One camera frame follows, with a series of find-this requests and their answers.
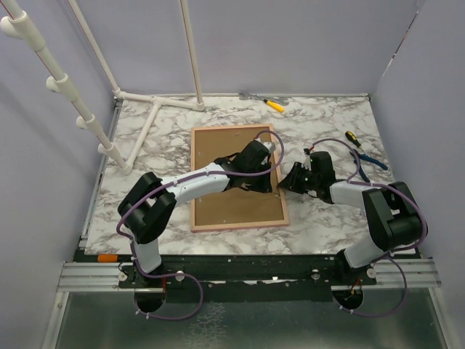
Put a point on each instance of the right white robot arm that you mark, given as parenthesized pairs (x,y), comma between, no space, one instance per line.
(394,222)

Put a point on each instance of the yellow handled screwdriver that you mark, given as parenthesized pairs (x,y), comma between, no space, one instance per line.
(275,106)

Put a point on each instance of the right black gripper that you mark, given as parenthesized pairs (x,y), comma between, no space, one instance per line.
(291,181)

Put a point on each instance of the black yellow screwdriver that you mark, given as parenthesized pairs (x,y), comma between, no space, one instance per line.
(353,139)

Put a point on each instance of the pink picture frame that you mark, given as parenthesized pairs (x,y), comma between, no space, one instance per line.
(236,208)

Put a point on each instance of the silver wrench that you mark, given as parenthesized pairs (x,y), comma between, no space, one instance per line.
(279,100)

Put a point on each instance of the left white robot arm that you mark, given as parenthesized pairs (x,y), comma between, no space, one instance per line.
(147,208)

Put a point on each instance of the white pvc pipe rack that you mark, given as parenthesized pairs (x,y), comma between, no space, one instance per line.
(38,132)

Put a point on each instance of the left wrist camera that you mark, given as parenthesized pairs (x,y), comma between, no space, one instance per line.
(270,146)

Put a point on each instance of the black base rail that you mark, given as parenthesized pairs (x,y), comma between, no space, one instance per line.
(245,278)

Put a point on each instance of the blue handled pliers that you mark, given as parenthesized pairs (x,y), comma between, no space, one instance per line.
(363,157)

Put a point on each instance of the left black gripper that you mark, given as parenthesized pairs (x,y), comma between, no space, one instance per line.
(265,186)

